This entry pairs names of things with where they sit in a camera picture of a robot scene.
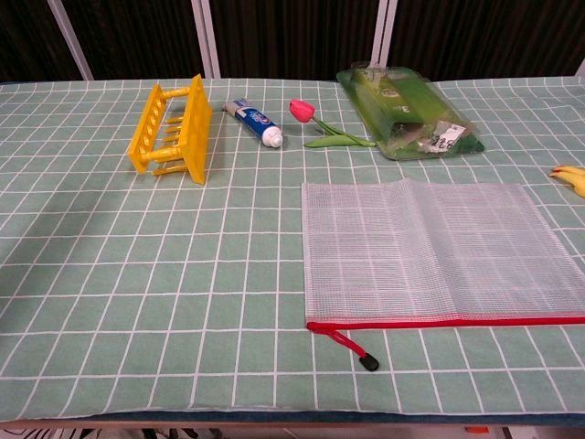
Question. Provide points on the black pleated curtain backdrop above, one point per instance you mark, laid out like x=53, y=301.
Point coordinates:
x=292, y=36

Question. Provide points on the green checkered tablecloth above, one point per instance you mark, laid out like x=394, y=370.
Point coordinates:
x=137, y=274

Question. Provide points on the white mesh zipper pouch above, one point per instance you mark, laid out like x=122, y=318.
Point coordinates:
x=411, y=251

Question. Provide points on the yellow plastic rack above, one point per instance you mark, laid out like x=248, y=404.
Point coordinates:
x=194, y=132

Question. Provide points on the pink artificial tulip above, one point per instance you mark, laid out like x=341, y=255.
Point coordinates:
x=301, y=111

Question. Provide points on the green blister package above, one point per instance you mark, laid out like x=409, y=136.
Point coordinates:
x=402, y=110

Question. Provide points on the white frame post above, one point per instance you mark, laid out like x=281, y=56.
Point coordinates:
x=205, y=41
x=71, y=41
x=581, y=68
x=383, y=32

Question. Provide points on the yellow banana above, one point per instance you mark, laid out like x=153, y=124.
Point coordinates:
x=573, y=178

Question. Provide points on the blue white toothpaste tube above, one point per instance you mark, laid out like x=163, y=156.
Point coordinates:
x=256, y=123

